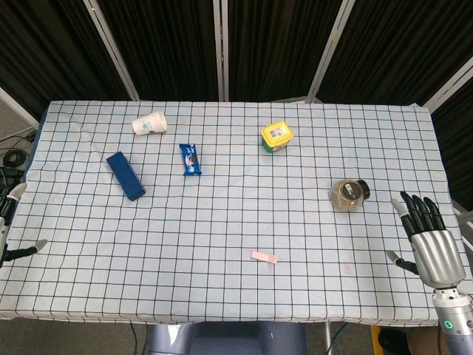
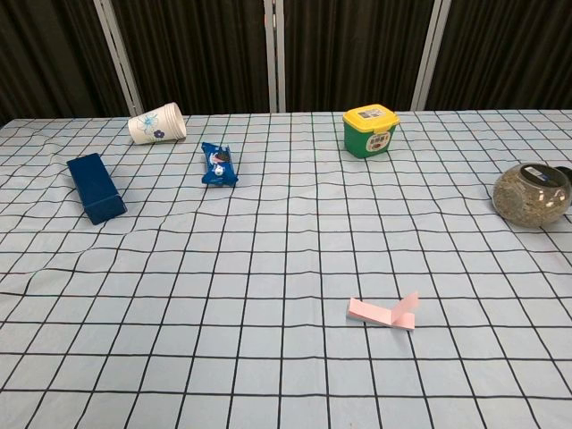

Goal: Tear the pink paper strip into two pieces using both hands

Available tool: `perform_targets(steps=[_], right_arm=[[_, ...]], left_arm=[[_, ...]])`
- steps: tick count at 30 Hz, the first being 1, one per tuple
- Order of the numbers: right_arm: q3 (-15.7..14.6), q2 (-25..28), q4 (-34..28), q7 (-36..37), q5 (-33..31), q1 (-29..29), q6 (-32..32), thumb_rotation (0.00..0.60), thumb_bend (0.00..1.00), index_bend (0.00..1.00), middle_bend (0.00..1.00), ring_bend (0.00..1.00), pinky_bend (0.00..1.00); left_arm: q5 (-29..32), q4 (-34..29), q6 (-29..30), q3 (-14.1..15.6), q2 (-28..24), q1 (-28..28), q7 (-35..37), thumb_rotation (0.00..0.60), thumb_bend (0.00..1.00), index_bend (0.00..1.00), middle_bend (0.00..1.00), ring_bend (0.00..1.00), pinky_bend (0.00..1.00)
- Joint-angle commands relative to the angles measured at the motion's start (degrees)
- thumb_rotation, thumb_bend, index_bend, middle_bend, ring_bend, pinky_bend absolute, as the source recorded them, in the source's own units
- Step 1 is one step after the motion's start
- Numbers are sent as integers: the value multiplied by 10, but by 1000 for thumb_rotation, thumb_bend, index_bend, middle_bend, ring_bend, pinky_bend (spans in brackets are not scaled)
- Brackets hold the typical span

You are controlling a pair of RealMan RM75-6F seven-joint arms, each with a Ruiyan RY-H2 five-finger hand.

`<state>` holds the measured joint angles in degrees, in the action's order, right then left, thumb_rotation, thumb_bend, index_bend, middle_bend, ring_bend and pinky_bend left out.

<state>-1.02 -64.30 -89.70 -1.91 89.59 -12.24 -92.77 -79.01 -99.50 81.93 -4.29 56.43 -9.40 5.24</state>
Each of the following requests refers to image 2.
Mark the pink and blue sticky pad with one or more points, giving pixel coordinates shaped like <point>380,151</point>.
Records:
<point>371,313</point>

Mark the light blue checkered tablecloth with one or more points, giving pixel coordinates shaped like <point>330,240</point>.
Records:
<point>277,250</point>

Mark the blue cookie snack packet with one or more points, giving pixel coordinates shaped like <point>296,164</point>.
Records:
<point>218,165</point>

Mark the green tub with yellow lid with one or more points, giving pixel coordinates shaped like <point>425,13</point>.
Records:
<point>370,134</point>

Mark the white flowered paper cup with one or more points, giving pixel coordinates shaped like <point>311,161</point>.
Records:
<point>154,127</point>

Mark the black pleated curtain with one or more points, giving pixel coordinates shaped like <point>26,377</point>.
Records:
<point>201,53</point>

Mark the dark blue rectangular box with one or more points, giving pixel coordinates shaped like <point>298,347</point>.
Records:
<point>96,185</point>

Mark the glass jar of grains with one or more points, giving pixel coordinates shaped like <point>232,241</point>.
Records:
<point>527,196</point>

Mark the grey metal frame post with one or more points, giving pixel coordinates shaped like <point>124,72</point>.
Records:
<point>275,53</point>
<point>120,58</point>
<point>431,53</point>

